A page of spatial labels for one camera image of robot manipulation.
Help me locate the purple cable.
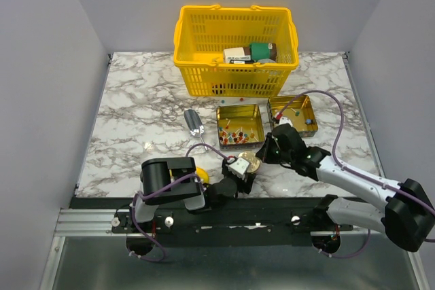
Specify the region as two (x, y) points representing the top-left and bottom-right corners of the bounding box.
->
(277, 90), (435, 259)
(130, 143), (239, 261)

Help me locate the yellow banana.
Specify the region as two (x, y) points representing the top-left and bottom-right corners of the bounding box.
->
(196, 167), (209, 183)

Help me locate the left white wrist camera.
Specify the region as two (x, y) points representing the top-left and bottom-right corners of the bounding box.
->
(226, 156), (250, 179)

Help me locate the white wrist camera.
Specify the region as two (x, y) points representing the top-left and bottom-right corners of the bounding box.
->
(275, 113), (293, 127)
(226, 156), (250, 179)

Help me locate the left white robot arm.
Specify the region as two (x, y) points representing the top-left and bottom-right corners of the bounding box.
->
(127, 156), (260, 232)

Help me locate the shiny metal scoop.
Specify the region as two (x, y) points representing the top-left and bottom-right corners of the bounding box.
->
(184, 109), (205, 143)

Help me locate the green and brown bottle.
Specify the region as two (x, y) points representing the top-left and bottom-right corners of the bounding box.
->
(249, 42), (277, 62)

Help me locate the white and black box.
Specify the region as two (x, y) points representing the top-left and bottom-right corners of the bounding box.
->
(223, 47), (251, 64)

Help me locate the yellow plastic shopping basket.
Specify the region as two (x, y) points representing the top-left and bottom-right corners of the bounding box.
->
(173, 5), (299, 98)

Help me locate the candy tin box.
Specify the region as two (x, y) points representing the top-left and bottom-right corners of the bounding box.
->
(216, 104), (265, 151)

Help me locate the gold jar lid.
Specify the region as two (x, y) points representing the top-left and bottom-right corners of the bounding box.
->
(238, 151), (261, 173)

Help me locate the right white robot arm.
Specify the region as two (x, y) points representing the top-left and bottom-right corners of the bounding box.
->
(256, 124), (434, 252)

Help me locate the gold tin lid half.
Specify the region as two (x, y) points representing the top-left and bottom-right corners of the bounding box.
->
(266, 95), (318, 138)

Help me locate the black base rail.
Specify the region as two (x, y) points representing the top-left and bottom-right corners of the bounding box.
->
(70, 196), (352, 253)

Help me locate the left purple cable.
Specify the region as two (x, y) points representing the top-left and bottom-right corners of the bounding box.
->
(130, 143), (239, 261)

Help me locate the aluminium frame rail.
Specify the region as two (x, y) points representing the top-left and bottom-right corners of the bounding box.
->
(54, 206), (417, 236)

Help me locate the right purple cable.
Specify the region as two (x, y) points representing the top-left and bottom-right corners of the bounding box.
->
(277, 90), (435, 259)

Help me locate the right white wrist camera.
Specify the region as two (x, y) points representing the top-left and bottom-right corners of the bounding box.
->
(275, 113), (293, 127)

